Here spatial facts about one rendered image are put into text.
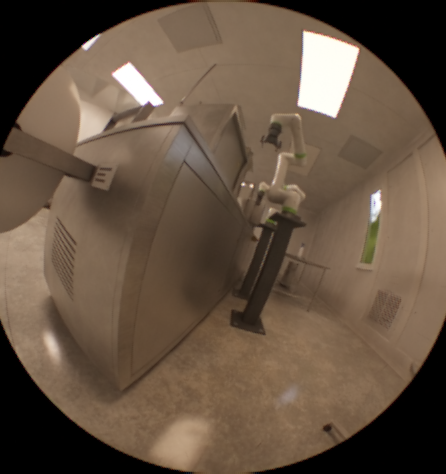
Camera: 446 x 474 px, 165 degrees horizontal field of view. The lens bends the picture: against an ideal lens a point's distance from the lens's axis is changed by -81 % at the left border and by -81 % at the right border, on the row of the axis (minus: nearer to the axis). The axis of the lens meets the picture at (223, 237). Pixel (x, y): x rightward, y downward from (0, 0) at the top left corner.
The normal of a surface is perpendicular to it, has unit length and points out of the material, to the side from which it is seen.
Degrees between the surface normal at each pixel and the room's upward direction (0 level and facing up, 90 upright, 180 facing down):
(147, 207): 90
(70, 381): 0
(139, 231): 90
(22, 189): 90
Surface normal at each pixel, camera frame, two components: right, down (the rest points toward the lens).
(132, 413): 0.33, -0.94
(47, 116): 0.91, 0.33
